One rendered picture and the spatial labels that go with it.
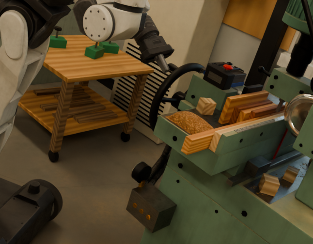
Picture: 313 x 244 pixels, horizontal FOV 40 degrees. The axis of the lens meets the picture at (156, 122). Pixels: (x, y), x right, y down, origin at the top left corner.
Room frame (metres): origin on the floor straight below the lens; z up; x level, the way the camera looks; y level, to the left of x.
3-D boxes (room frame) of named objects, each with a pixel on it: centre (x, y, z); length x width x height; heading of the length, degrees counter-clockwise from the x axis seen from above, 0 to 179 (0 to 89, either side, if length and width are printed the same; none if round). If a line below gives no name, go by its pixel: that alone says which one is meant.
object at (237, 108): (1.21, -0.26, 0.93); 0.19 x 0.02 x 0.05; 143
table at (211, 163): (1.25, -0.23, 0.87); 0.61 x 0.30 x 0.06; 143
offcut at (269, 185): (1.01, -0.33, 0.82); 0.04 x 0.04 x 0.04; 2
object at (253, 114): (1.20, -0.30, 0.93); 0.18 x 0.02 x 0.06; 143
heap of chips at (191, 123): (1.04, -0.09, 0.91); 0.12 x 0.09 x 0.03; 53
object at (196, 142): (1.13, -0.27, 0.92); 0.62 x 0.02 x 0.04; 143
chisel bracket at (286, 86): (1.20, -0.34, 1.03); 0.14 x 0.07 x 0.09; 53
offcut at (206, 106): (1.16, -0.12, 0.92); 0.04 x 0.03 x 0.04; 121
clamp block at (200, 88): (1.30, -0.16, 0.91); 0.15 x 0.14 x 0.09; 143
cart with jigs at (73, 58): (2.40, 0.53, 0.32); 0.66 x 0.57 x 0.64; 145
